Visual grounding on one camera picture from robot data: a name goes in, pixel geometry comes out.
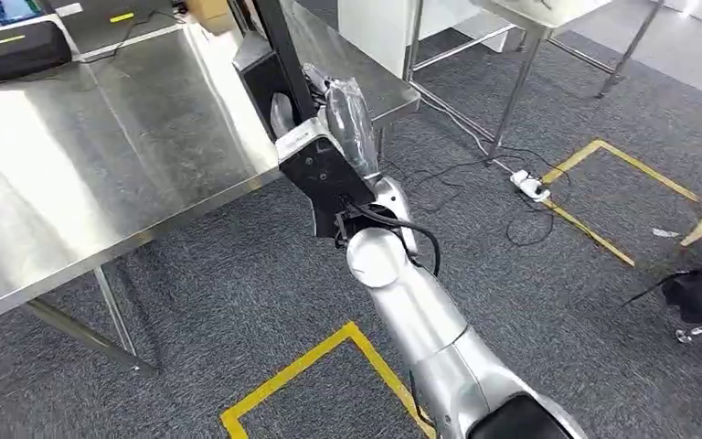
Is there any steel-legged pale table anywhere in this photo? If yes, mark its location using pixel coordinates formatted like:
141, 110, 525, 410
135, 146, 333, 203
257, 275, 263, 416
405, 0, 667, 165

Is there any white power strip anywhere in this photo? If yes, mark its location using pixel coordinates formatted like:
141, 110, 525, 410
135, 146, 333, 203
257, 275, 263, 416
510, 169, 552, 204

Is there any black case with yellow label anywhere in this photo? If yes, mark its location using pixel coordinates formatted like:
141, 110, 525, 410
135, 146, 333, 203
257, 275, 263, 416
0, 19, 75, 88

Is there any black floor cable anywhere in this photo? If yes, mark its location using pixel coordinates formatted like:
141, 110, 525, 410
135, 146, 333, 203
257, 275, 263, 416
381, 144, 573, 248

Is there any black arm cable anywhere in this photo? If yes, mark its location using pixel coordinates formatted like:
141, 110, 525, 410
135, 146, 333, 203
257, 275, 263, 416
343, 199, 443, 279

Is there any plastic-wrapped grey metal part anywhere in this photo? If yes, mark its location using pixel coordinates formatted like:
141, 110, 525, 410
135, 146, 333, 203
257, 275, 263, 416
302, 62, 384, 181

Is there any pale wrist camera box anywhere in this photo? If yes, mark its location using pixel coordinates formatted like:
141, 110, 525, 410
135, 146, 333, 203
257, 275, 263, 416
274, 116, 378, 239

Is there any white cabinet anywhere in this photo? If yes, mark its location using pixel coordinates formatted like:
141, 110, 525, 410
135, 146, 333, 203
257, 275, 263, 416
336, 0, 513, 79

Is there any cardboard box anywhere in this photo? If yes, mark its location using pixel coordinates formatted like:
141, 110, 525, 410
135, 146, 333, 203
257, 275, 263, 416
184, 0, 239, 36

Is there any blue object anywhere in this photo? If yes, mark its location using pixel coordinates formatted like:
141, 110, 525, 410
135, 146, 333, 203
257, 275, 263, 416
0, 0, 45, 26

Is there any large steel workbench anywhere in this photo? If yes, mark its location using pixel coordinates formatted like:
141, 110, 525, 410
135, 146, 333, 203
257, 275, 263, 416
0, 21, 284, 377

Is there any black upright post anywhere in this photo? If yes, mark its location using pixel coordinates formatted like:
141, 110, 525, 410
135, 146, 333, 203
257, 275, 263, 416
252, 0, 318, 125

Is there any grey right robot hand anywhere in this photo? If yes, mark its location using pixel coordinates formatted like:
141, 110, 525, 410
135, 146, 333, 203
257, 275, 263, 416
269, 91, 298, 141

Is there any white floor cable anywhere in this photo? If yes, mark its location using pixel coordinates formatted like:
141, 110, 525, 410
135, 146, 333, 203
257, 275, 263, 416
416, 95, 516, 177

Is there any small steel table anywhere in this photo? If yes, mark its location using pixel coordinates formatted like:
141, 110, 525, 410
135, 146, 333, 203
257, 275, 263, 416
278, 0, 422, 157

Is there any black open box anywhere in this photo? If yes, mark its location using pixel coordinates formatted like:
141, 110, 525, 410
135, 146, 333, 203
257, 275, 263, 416
232, 33, 296, 142

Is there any dark flat device yellow label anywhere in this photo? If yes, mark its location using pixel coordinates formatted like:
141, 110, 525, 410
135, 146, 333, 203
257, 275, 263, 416
42, 0, 186, 60

